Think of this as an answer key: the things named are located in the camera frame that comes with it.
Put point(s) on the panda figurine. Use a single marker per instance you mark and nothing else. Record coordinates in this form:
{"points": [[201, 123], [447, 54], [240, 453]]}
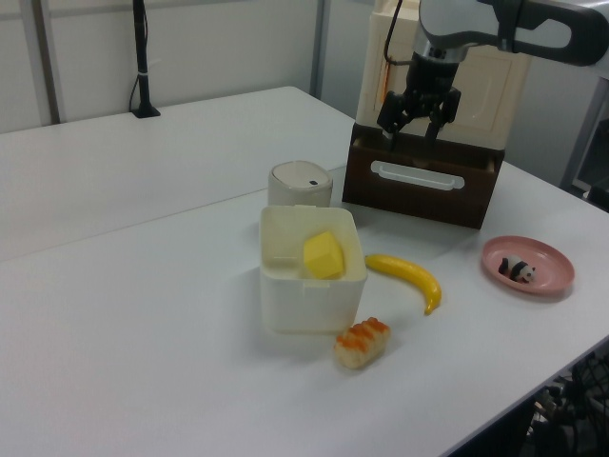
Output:
{"points": [[516, 269]]}

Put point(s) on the grey metal frame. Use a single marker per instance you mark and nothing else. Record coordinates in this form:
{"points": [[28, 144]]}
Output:
{"points": [[571, 162]]}

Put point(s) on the dark wood cabinet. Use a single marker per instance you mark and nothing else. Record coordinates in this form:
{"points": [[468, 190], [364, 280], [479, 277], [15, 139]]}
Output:
{"points": [[471, 152]]}

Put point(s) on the black camera stand pole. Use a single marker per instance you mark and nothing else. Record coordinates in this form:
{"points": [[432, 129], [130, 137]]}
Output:
{"points": [[141, 57]]}

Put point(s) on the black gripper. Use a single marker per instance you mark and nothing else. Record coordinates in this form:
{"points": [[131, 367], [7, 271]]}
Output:
{"points": [[430, 83]]}

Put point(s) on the white open plastic box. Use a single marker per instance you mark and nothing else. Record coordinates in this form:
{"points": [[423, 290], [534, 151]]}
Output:
{"points": [[309, 304]]}

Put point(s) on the small cream lidded trash can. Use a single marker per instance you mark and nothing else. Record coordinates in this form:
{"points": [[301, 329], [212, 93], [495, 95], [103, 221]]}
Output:
{"points": [[297, 188]]}

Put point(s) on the yellow toy banana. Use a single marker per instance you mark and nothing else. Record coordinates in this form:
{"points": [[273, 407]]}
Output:
{"points": [[414, 273]]}

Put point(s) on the yellow cube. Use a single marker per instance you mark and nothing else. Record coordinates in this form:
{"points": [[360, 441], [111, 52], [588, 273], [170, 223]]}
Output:
{"points": [[323, 257]]}

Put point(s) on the pink plate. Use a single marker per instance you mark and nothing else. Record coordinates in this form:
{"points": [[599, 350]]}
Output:
{"points": [[547, 266]]}

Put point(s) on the shrimp sushi toy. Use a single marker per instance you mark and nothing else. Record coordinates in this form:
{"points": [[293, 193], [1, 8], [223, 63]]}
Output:
{"points": [[361, 345]]}

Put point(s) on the black equipment under table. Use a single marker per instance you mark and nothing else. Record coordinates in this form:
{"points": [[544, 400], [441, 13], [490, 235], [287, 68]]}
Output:
{"points": [[585, 395]]}

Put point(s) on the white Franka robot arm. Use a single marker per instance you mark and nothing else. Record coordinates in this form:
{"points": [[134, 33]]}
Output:
{"points": [[447, 28]]}

